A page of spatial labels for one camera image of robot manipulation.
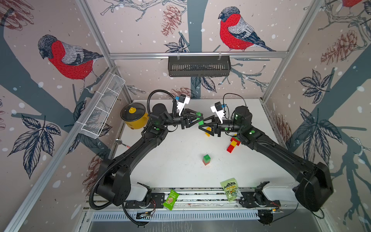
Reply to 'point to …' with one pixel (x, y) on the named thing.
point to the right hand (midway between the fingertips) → (202, 123)
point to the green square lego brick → (206, 158)
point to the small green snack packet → (171, 200)
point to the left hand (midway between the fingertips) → (203, 117)
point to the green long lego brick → (201, 123)
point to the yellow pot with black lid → (134, 114)
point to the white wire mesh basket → (95, 119)
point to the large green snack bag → (231, 188)
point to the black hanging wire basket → (199, 66)
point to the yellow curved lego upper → (207, 134)
